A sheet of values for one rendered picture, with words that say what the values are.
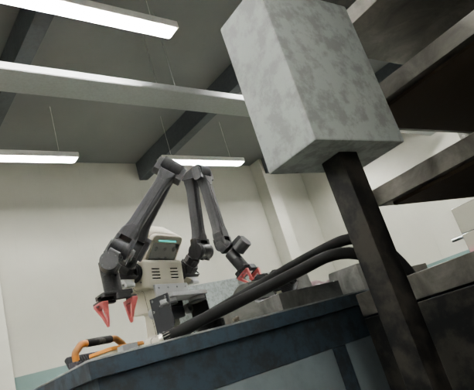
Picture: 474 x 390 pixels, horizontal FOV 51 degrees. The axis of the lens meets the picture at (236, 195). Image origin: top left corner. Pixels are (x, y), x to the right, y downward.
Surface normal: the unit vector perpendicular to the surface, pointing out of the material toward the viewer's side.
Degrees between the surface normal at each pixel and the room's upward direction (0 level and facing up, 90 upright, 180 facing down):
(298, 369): 90
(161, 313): 90
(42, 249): 90
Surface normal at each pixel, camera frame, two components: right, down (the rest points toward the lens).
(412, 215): -0.76, 0.03
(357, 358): 0.53, -0.41
